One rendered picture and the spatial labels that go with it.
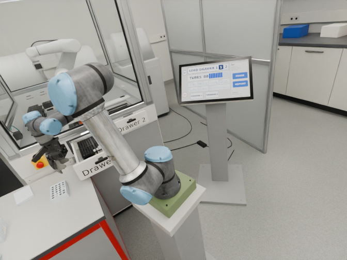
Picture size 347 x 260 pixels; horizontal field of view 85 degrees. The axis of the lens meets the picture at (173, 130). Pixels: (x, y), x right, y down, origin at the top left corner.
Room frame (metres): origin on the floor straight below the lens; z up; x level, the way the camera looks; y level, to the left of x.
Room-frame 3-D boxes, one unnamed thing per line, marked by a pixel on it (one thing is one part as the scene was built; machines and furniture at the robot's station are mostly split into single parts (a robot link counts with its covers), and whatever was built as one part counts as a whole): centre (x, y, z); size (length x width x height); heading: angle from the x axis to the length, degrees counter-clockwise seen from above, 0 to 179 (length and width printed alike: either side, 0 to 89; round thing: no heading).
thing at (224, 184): (1.34, -0.36, 0.51); 0.50 x 0.45 x 1.02; 162
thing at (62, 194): (0.83, 0.72, 0.78); 0.12 x 0.08 x 0.04; 26
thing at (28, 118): (0.87, 0.64, 1.20); 0.09 x 0.08 x 0.11; 56
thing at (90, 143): (1.09, 0.54, 0.87); 0.22 x 0.18 x 0.06; 27
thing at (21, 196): (0.88, 0.96, 0.77); 0.13 x 0.09 x 0.02; 40
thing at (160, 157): (0.66, 0.09, 0.99); 0.13 x 0.12 x 0.14; 146
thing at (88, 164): (0.91, 0.45, 0.87); 0.29 x 0.02 x 0.11; 117
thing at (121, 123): (1.34, 0.32, 0.87); 0.29 x 0.02 x 0.11; 117
